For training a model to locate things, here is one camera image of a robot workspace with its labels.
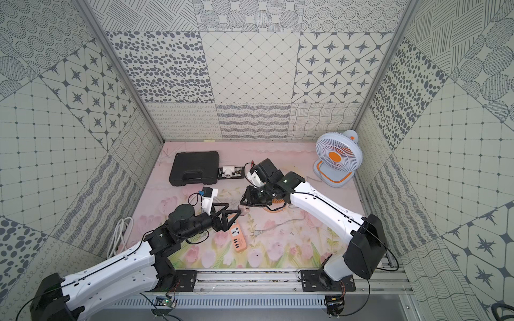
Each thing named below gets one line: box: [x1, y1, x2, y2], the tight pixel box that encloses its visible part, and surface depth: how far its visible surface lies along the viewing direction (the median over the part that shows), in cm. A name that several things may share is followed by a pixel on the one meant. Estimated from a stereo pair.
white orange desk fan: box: [313, 129, 363, 188], surface depth 90 cm
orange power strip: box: [230, 222, 247, 253], surface depth 83 cm
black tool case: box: [168, 151, 221, 187], surface depth 102 cm
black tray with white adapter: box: [217, 165, 245, 180], surface depth 106 cm
